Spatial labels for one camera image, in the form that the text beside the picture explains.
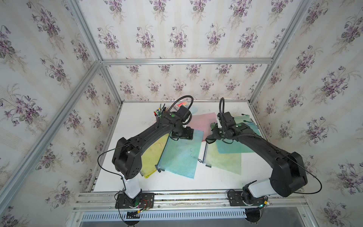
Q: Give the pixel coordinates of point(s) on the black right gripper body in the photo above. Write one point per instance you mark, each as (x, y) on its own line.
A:
(221, 132)

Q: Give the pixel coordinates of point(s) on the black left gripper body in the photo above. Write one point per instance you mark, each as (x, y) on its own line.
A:
(185, 133)

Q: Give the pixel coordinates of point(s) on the green and grey cleaning cloth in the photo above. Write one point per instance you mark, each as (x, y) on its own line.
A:
(212, 138)

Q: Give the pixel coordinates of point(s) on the blue mesh document bag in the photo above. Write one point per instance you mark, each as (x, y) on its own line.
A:
(181, 157)

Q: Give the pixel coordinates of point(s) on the yellow mesh document bag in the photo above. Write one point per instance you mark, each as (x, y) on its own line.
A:
(152, 155)

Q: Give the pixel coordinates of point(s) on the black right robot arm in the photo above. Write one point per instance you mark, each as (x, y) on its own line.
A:
(288, 174)

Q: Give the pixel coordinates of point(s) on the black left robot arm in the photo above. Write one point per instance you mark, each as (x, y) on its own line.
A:
(127, 157)

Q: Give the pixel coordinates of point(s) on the large teal document bag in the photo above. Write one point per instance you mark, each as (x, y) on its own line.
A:
(234, 147)

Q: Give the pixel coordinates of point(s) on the pink mesh document bag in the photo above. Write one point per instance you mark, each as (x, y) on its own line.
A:
(203, 123)

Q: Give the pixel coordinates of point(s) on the pale green rear document bag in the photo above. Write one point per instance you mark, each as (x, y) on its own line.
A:
(245, 118)

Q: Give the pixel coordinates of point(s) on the light green document bag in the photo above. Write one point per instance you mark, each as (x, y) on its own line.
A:
(229, 162)

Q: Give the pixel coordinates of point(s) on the light blue booklet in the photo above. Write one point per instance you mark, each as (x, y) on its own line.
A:
(193, 110)

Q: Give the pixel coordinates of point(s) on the pink metal pen bucket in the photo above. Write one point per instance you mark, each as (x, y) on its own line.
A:
(159, 112)

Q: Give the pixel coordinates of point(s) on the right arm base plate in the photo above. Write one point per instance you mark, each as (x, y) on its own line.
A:
(244, 198)

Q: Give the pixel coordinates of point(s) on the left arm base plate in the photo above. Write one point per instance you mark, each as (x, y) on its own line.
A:
(141, 201)

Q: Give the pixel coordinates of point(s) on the aluminium mounting rail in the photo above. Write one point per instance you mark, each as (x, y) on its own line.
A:
(178, 200)

